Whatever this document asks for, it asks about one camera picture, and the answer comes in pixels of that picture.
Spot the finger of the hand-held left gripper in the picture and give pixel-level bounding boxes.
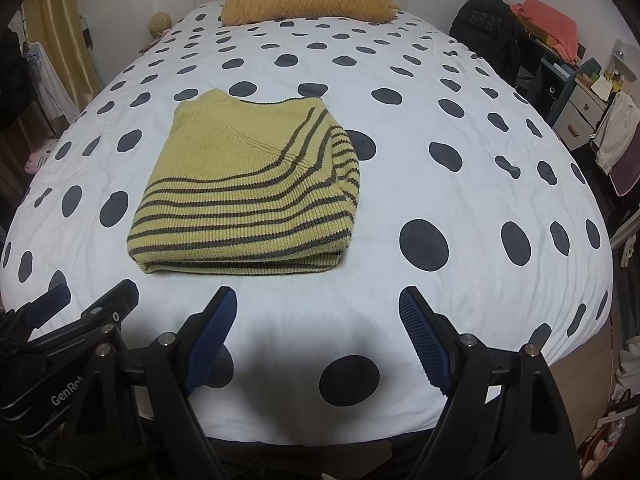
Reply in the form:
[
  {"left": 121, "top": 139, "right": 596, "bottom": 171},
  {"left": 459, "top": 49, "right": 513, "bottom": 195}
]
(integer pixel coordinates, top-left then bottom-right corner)
[
  {"left": 30, "top": 279, "right": 140, "bottom": 361},
  {"left": 0, "top": 282, "right": 71, "bottom": 343}
]

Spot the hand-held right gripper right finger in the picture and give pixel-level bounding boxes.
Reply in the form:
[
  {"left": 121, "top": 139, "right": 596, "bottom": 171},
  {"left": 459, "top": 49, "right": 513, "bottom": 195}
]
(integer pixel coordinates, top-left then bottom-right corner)
[{"left": 398, "top": 286, "right": 581, "bottom": 480}]

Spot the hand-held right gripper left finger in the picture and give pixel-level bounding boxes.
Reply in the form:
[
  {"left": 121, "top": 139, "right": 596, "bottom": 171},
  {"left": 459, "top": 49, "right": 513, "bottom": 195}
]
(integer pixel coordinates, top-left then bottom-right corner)
[{"left": 70, "top": 286, "right": 238, "bottom": 480}]

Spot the yellow striped knit sweater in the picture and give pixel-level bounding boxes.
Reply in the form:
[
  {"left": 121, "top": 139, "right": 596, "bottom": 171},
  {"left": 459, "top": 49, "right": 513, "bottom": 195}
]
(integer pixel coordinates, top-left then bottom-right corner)
[{"left": 126, "top": 88, "right": 362, "bottom": 277}]

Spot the pink plush toy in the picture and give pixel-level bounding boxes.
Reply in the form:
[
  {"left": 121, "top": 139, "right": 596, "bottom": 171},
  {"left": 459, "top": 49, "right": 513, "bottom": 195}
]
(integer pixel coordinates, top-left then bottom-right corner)
[{"left": 24, "top": 137, "right": 58, "bottom": 173}]

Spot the white polka dot bed cover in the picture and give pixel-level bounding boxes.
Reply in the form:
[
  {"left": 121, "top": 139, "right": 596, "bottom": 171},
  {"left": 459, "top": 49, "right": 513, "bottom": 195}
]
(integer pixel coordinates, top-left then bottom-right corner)
[{"left": 0, "top": 0, "right": 615, "bottom": 443}]

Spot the white tote bag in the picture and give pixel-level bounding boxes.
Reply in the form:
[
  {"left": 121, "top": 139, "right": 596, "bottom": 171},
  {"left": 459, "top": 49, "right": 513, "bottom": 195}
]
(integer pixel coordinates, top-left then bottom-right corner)
[{"left": 614, "top": 335, "right": 640, "bottom": 401}]

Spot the white hanging garment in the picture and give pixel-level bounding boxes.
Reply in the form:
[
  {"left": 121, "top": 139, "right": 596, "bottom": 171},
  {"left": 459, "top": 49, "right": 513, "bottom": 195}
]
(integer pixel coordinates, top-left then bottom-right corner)
[{"left": 20, "top": 40, "right": 81, "bottom": 123}]

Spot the black hanging garment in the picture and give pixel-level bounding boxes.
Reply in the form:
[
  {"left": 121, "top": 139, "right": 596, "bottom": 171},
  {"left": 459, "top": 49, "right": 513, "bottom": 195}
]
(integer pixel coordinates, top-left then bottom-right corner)
[{"left": 0, "top": 27, "right": 38, "bottom": 126}]

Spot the purple chair cushion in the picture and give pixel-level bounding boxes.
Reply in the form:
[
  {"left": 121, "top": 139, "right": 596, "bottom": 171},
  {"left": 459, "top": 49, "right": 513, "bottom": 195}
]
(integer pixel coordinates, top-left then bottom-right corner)
[{"left": 612, "top": 130, "right": 640, "bottom": 198}]

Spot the yellow curtain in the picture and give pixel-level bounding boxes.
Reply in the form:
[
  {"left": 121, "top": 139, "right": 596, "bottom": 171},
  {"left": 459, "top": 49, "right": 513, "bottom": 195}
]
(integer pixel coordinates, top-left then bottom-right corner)
[{"left": 22, "top": 0, "right": 103, "bottom": 121}]

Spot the white drawer cabinet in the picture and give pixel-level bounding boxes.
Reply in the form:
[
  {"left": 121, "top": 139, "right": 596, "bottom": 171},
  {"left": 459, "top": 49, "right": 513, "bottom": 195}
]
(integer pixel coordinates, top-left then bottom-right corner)
[{"left": 550, "top": 72, "right": 613, "bottom": 151}]

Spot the white cloth on chair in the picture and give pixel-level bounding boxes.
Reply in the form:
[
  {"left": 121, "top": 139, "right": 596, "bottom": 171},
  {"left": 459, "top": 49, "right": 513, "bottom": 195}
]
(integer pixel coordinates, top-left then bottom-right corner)
[{"left": 592, "top": 91, "right": 640, "bottom": 176}]

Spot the dark teal desk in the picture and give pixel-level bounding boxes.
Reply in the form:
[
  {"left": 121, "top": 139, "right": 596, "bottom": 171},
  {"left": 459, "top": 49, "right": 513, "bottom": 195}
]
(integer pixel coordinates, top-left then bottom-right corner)
[{"left": 530, "top": 35, "right": 601, "bottom": 126}]

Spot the black backpack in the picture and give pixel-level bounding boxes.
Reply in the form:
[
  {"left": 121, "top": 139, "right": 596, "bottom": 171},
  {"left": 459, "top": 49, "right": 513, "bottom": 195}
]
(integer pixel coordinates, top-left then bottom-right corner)
[{"left": 448, "top": 0, "right": 531, "bottom": 86}]

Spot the coral pink cloth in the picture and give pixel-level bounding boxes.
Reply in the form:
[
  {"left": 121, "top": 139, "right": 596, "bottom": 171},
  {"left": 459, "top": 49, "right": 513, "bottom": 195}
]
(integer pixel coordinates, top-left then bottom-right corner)
[{"left": 510, "top": 0, "right": 581, "bottom": 63}]

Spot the white desktop shelf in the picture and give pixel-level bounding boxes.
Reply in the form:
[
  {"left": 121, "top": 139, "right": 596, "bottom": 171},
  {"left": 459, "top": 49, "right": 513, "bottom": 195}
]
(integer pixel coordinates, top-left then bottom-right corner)
[{"left": 602, "top": 37, "right": 640, "bottom": 96}]

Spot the mustard orange pillow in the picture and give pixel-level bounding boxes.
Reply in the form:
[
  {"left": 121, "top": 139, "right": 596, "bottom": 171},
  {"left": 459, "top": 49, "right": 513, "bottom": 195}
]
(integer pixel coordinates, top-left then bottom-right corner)
[{"left": 220, "top": 0, "right": 399, "bottom": 26}]

